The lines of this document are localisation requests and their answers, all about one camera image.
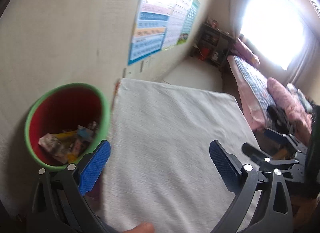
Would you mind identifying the black clothing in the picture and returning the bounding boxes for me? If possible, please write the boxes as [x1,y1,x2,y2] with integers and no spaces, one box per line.
[267,105,294,133]

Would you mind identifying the white chart wall poster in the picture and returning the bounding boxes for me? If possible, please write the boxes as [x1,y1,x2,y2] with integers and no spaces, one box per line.
[162,0,193,49]

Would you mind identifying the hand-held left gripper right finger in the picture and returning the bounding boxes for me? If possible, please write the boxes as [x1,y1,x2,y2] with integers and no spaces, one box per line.
[200,140,293,233]

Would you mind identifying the green blue wall poster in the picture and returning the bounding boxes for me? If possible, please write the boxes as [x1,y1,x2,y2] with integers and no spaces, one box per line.
[176,0,201,46]

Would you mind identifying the dark metal shelf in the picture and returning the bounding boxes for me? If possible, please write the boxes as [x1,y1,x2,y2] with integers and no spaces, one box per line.
[190,21,235,68]

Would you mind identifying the beige curtain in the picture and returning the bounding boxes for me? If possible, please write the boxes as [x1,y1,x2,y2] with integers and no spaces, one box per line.
[287,23,320,93]

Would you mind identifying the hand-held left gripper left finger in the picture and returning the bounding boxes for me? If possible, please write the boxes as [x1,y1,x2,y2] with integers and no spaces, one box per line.
[26,140,111,233]

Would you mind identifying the bright window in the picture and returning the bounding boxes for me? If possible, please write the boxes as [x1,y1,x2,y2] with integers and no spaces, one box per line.
[240,0,310,71]

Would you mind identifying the pile of discarded wrappers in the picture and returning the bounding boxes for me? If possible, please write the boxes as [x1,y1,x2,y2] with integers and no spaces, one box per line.
[39,121,99,165]

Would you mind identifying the person's left hand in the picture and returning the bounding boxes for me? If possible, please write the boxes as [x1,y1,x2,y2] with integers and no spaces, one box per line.
[121,222,155,233]

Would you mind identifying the pink floral quilt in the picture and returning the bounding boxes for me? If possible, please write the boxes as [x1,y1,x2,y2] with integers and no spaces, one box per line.
[267,77,313,136]

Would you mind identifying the white towel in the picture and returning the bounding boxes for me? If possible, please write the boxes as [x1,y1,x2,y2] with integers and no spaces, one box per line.
[101,78,263,233]

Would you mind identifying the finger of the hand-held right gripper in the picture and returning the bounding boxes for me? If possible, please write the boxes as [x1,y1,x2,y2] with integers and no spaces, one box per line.
[241,142,304,173]
[264,128,308,153]

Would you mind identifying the blue letter wall poster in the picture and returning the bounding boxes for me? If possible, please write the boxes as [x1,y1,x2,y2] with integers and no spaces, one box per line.
[127,0,173,66]

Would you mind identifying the red bin with green rim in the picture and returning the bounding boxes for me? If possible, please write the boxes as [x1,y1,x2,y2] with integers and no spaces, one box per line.
[24,83,110,172]

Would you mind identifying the patterned pillow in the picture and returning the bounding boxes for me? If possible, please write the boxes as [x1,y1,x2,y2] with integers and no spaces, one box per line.
[286,83,313,113]

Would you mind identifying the purple pillow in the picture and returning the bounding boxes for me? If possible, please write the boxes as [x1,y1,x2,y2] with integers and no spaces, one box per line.
[234,37,260,67]

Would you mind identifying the bed with plaid quilt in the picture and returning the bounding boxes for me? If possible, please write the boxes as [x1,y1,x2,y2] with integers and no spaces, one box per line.
[226,54,283,133]

